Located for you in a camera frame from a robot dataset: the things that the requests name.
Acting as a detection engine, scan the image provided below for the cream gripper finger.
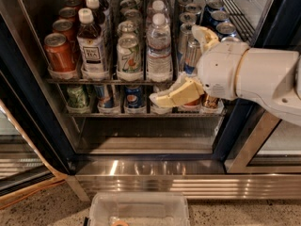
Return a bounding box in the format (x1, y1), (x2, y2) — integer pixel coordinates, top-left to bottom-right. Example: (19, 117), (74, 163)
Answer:
(149, 75), (204, 107)
(192, 25), (219, 54)

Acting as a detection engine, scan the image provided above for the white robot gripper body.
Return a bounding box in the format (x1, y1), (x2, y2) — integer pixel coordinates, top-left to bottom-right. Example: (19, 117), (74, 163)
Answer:
(197, 41), (249, 101)

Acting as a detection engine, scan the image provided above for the clear front water bottle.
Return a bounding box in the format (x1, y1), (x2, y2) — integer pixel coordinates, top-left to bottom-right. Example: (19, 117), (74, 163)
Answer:
(147, 13), (172, 82)

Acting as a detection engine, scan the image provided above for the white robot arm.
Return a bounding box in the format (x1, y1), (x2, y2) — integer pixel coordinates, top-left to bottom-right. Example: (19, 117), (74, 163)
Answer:
(150, 25), (301, 125)

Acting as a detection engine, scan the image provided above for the gold can lower shelf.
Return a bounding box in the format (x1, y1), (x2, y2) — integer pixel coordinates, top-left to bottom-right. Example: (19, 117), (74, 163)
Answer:
(202, 93), (219, 109)

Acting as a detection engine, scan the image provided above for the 7up can lower shelf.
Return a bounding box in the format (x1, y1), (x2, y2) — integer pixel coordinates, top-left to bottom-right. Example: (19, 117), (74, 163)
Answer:
(153, 85), (169, 96)

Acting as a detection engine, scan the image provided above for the pepsi can lower shelf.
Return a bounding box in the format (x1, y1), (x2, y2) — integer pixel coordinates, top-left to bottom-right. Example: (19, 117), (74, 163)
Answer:
(125, 86), (144, 108)

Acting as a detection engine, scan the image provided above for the right glass fridge door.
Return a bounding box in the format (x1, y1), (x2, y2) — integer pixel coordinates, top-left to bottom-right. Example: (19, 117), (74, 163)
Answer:
(224, 0), (301, 174)

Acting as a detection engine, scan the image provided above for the glass fridge door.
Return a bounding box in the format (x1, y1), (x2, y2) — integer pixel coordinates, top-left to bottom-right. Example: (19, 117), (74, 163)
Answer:
(0, 73), (67, 209)
(224, 0), (301, 174)

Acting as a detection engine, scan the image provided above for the blue can lower shelf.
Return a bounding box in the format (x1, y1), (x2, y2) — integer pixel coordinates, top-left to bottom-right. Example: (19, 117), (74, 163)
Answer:
(94, 85), (114, 108)

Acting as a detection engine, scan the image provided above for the green can lower shelf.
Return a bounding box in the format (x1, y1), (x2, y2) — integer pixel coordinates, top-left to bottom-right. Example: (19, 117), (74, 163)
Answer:
(67, 85), (89, 108)

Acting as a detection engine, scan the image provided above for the front tea bottle white cap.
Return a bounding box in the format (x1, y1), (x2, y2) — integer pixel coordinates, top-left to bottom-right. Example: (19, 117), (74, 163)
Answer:
(76, 8), (108, 80)

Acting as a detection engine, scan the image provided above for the left glass fridge door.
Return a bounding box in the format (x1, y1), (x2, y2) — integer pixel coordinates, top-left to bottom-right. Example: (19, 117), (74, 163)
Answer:
(0, 73), (67, 209)

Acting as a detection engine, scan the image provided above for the red coca cola can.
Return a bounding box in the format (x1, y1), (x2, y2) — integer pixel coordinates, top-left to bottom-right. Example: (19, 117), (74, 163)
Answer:
(185, 98), (200, 106)

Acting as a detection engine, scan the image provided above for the front slim silver can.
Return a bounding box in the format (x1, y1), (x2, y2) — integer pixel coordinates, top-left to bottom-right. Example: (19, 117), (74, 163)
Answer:
(183, 38), (201, 74)

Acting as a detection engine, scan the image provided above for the slim silver can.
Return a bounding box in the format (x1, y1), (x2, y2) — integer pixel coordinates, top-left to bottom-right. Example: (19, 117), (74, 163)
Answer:
(177, 23), (193, 62)
(183, 38), (201, 74)

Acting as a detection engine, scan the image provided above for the blue pepsi can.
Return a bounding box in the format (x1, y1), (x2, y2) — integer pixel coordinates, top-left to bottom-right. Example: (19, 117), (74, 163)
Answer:
(202, 0), (225, 25)
(205, 10), (230, 30)
(215, 23), (237, 39)
(221, 36), (241, 42)

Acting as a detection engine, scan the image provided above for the front blue pepsi can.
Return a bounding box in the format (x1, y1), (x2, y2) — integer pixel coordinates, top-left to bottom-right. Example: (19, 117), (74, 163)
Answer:
(221, 36), (241, 42)

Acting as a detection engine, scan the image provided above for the front 7up can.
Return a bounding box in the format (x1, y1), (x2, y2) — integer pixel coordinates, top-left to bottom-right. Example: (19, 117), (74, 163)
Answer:
(117, 34), (142, 74)

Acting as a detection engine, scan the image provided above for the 7up can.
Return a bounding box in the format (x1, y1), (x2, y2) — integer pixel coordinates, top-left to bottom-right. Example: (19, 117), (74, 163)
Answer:
(117, 20), (139, 40)
(117, 34), (142, 74)

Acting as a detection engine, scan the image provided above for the front orange soda can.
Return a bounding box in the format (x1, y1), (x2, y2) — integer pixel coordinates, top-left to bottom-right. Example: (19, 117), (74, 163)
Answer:
(44, 33), (76, 73)

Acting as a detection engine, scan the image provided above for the orange soda can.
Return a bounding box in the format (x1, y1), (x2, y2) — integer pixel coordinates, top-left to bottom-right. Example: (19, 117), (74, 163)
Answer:
(44, 33), (76, 73)
(52, 19), (76, 42)
(58, 8), (77, 23)

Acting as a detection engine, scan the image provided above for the clear plastic bin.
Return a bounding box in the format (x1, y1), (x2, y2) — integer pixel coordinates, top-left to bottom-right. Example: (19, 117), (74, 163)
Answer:
(85, 192), (190, 226)

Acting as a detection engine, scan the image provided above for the lower wire fridge shelf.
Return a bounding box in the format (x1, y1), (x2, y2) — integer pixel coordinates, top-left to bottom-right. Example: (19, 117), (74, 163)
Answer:
(66, 110), (226, 118)

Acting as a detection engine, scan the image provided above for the wire fridge shelf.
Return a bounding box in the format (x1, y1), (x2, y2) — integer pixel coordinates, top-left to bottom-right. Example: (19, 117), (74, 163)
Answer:
(46, 78), (176, 86)
(66, 110), (226, 118)

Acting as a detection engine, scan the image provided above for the stainless fridge base frame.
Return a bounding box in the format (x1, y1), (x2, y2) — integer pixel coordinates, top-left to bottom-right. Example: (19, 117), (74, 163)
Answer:
(67, 158), (301, 202)

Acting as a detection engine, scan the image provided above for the top wire fridge shelf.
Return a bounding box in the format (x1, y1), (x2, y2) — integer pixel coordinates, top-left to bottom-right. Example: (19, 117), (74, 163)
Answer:
(46, 78), (176, 86)

